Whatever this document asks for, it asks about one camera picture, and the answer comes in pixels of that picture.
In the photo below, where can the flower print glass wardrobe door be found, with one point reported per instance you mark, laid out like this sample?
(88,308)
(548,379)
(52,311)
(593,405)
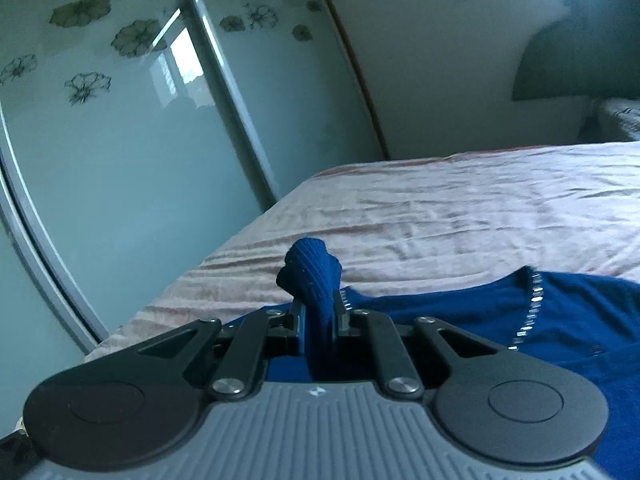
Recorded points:
(110,150)
(295,85)

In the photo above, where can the bed with pink sheet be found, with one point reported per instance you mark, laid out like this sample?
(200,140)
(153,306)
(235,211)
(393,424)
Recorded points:
(450,210)

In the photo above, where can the blue knit sweater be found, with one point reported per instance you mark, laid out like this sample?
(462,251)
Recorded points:
(450,325)

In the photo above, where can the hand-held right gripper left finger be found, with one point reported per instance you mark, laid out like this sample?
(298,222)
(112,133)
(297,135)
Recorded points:
(298,321)

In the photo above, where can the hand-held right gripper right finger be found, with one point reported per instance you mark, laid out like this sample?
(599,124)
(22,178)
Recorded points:
(342,321)

